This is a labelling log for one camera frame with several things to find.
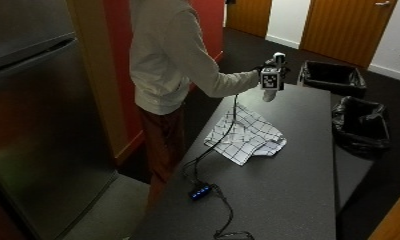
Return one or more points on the round bin with black liner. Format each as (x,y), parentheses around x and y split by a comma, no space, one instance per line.
(361,125)

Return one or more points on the person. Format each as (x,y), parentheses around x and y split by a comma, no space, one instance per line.
(173,66)

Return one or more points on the black hub with blue lights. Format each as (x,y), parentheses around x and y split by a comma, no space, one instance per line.
(200,191)

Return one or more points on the rectangular bin with black liner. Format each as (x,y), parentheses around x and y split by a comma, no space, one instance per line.
(333,75)

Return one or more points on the white checked cloth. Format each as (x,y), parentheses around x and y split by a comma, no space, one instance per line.
(247,135)

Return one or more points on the white cube with black markers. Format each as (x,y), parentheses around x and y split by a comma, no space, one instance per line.
(270,79)

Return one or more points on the wooden cabinet panel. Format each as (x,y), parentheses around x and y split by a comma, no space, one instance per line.
(394,218)

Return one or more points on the stainless steel refrigerator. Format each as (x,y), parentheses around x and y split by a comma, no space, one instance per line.
(35,120)

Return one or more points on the white bottle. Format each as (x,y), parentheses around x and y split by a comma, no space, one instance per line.
(277,60)

